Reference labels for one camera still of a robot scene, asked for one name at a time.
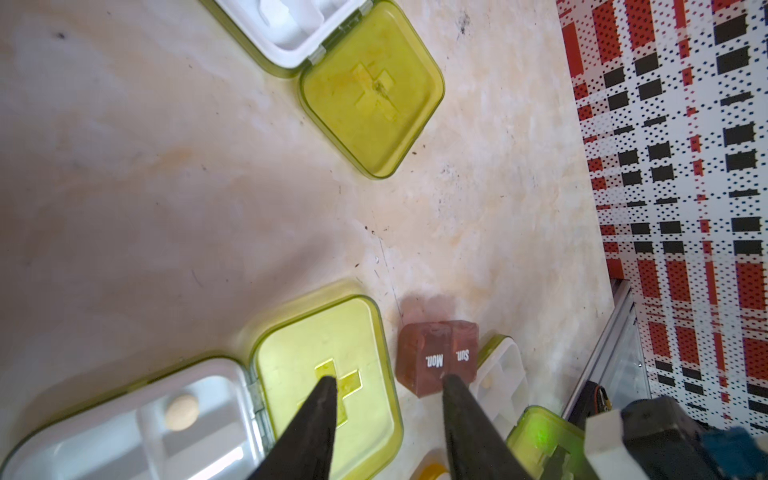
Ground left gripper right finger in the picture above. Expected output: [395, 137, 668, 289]
[442, 374, 531, 479]

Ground small brown pill case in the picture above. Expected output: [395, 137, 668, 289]
[395, 320, 479, 398]

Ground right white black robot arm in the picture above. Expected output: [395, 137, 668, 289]
[566, 382, 767, 479]

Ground yellow pillbox open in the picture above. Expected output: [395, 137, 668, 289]
[410, 449, 451, 480]

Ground green pillbox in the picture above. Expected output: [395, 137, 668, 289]
[204, 0, 445, 180]
[1, 295, 403, 479]
[470, 335, 596, 479]

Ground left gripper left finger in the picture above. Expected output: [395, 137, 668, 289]
[248, 376, 338, 479]

